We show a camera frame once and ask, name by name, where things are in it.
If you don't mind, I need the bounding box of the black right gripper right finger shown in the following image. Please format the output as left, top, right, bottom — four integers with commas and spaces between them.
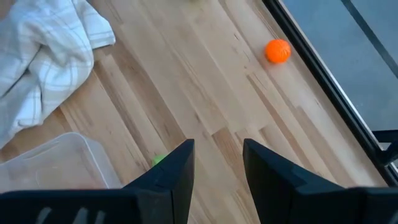
243, 139, 398, 224

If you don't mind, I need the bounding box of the clear plastic container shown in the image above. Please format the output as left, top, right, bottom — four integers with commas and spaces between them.
0, 131, 123, 194

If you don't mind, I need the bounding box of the white checked cloth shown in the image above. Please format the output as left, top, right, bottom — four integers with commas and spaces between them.
0, 0, 116, 149

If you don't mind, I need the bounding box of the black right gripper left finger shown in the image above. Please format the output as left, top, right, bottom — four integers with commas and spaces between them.
0, 139, 195, 224

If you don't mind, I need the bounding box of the ridged green toy vegetable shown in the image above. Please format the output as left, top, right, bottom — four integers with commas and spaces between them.
151, 154, 169, 167

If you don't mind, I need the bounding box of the orange toy fruit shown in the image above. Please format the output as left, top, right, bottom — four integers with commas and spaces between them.
264, 38, 292, 65

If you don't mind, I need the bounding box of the black aluminium table frame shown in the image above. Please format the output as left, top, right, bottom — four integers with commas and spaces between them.
262, 0, 398, 187

